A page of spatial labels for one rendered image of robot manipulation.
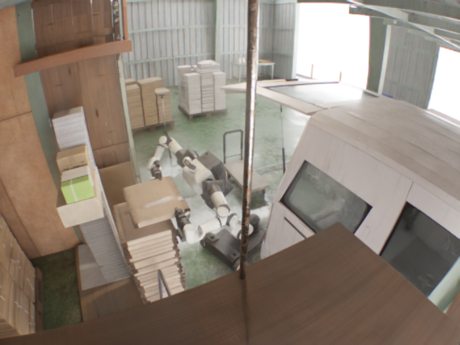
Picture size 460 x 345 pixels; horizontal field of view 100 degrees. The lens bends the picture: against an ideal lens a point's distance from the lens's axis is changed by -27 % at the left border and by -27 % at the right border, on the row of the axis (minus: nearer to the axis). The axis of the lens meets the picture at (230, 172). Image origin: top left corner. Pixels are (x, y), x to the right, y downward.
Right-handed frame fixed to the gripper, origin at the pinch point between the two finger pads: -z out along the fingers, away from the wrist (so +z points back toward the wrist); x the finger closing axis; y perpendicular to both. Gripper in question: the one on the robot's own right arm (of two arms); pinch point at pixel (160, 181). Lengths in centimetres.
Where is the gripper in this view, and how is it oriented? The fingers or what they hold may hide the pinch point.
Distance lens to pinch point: 218.8
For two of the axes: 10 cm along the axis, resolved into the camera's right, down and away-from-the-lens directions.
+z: -4.7, -4.7, 7.5
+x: 0.0, -8.5, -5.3
